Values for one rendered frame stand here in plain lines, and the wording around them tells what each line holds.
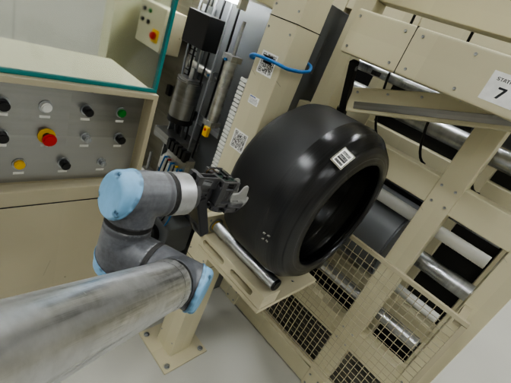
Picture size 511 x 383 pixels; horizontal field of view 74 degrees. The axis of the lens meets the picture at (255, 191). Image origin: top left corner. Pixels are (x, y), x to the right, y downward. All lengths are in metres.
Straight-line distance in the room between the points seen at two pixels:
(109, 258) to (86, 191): 0.72
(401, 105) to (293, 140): 0.55
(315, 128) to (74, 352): 0.81
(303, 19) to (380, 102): 0.45
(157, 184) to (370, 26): 0.96
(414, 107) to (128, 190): 1.06
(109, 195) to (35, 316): 0.35
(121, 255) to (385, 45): 1.05
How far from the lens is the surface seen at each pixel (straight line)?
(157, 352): 2.00
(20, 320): 0.32
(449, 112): 1.34
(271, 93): 1.20
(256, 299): 1.20
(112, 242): 0.67
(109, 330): 0.40
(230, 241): 1.26
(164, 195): 0.65
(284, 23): 1.21
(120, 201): 0.61
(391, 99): 1.41
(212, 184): 0.74
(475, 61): 1.21
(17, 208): 1.35
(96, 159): 1.39
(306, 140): 0.96
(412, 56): 1.27
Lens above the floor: 1.62
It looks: 25 degrees down
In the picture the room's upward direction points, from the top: 23 degrees clockwise
